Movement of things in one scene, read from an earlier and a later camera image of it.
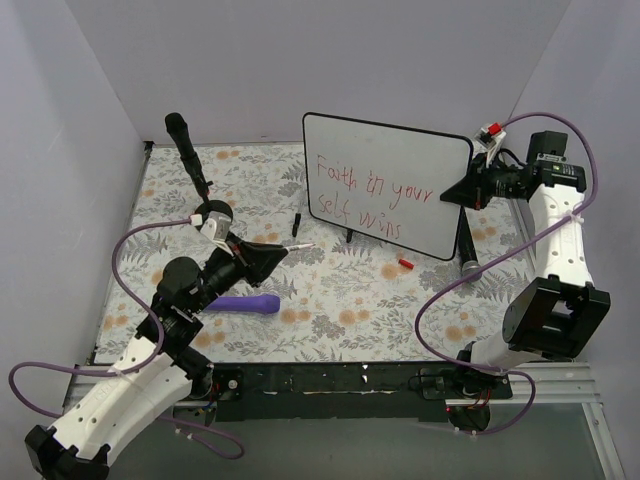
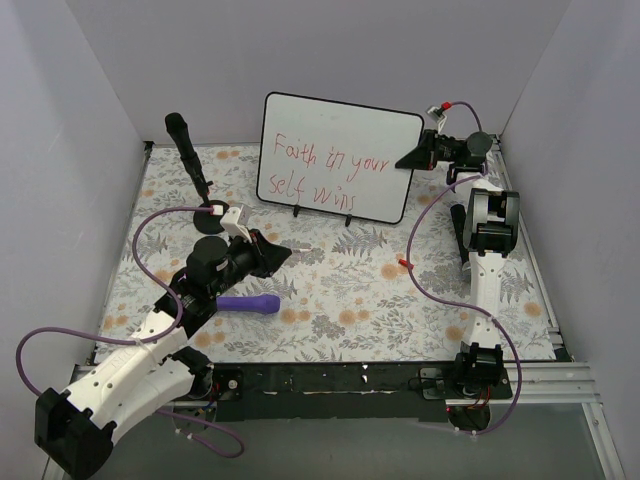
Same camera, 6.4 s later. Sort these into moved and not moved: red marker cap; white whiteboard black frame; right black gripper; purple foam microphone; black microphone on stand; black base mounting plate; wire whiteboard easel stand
Moved: wire whiteboard easel stand; right black gripper; white whiteboard black frame
Not moved: red marker cap; black base mounting plate; purple foam microphone; black microphone on stand
